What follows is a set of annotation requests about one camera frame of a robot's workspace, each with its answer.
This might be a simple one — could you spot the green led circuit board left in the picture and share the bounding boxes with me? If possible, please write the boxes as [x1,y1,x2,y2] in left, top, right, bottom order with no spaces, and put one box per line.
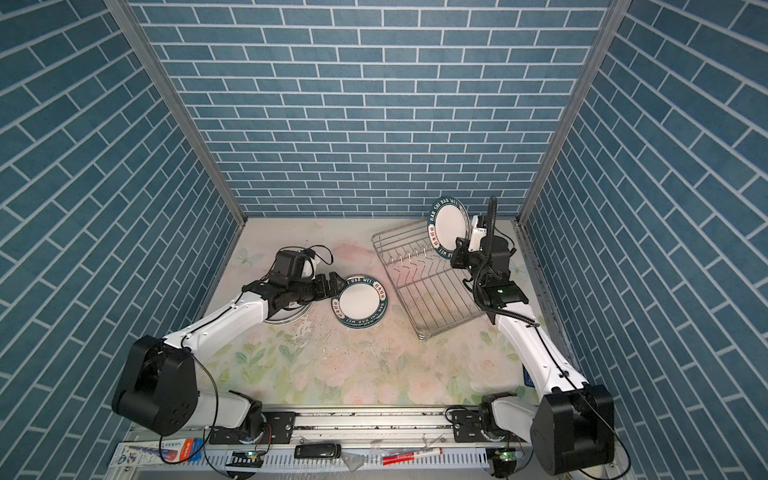
[225,451,265,470]

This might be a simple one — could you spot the metal wire dish rack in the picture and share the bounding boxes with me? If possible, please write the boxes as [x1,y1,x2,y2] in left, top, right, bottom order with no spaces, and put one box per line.
[372,220,484,341]

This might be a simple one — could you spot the black remote device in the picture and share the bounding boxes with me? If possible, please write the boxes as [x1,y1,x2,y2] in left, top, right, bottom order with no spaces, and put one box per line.
[294,443,342,460]

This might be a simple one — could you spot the aluminium mounting rail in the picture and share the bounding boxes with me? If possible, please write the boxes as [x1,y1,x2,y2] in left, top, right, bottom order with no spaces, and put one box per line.
[122,404,619,448]

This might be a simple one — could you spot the red marker pen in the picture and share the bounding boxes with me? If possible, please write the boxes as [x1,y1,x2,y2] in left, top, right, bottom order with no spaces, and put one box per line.
[381,448,443,466]

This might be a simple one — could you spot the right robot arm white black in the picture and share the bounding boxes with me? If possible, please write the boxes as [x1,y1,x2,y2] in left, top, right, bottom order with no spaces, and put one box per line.
[450,236,617,476]

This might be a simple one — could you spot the green led circuit board right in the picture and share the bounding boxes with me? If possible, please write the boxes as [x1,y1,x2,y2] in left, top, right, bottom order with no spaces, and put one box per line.
[486,448,518,479]

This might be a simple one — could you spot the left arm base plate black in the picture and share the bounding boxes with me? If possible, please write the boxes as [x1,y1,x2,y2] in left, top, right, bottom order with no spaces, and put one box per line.
[209,411,297,446]

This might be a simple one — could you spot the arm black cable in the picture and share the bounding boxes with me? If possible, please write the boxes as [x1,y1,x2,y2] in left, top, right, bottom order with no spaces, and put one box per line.
[470,196,632,480]
[157,244,334,466]

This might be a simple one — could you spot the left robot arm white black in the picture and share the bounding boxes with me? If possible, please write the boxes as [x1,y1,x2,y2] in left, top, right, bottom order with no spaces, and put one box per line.
[111,272,348,443]

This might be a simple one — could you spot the green led circuit board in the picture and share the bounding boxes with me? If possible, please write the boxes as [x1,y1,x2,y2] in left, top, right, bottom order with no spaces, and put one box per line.
[486,448,518,479]
[225,451,265,470]

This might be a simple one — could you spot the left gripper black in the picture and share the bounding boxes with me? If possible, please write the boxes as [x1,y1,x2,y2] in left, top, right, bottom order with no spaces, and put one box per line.
[286,270,349,303]

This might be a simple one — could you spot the blue box by right arm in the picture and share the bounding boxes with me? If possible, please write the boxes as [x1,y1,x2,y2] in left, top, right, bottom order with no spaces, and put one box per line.
[522,368,535,388]

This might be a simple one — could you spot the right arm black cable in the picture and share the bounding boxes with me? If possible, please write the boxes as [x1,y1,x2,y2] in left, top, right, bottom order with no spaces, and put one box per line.
[470,196,632,480]

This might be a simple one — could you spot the white slotted cable duct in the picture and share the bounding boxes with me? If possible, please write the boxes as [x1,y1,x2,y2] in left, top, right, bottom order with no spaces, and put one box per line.
[208,448,489,473]

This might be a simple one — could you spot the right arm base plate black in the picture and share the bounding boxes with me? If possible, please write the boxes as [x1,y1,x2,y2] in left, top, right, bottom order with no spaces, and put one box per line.
[444,409,523,444]

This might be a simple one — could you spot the white plate red characters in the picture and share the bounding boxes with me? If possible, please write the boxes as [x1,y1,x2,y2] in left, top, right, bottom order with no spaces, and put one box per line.
[265,304,311,325]

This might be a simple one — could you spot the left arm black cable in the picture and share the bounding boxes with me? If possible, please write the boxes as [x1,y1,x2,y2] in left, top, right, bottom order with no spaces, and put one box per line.
[157,244,334,466]

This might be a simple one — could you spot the white red blue box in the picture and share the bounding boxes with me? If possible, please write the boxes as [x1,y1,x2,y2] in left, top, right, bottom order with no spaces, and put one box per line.
[109,438,203,467]

